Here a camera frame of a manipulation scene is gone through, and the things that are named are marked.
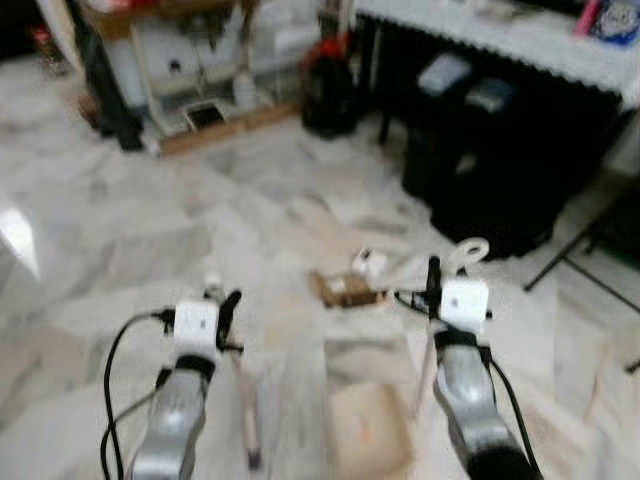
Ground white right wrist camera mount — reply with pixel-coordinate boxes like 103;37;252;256
440;279;492;332

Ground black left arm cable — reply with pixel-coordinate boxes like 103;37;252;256
98;308;177;480

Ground black framed tray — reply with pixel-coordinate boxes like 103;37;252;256
184;99;231;133

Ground blue and white pack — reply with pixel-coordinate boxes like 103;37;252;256
590;0;640;47

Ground small black trash bin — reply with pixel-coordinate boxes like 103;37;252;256
402;52;506;201

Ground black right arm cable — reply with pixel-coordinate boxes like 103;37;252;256
394;288;544;473

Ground large black trash bin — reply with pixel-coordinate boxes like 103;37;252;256
430;78;616;259

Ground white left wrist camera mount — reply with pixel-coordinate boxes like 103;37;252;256
174;299;222;353

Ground red and black vacuum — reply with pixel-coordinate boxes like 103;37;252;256
302;28;359;139

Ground table with white cloth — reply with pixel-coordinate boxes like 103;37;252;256
352;0;640;111

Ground white plastic bottle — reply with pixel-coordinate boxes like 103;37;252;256
231;68;260;113

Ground pink packet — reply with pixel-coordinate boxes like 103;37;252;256
574;0;602;37

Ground wooden storage shelf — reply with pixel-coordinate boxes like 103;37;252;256
78;0;336;158

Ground brown cardboard scrap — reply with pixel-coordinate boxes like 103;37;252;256
312;269;388;308

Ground white crumpled paper scrap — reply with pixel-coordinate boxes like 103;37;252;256
351;247;390;282

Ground dark green folded umbrella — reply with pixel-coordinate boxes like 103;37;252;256
62;0;148;153

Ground black metal stand legs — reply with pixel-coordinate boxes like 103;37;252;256
524;185;640;313

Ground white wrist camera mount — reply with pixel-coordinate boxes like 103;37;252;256
440;279;492;332
174;299;222;353

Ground beige long-handled broom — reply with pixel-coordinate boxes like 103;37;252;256
205;275;263;471

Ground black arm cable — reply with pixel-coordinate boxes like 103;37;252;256
394;288;544;473
98;308;177;480

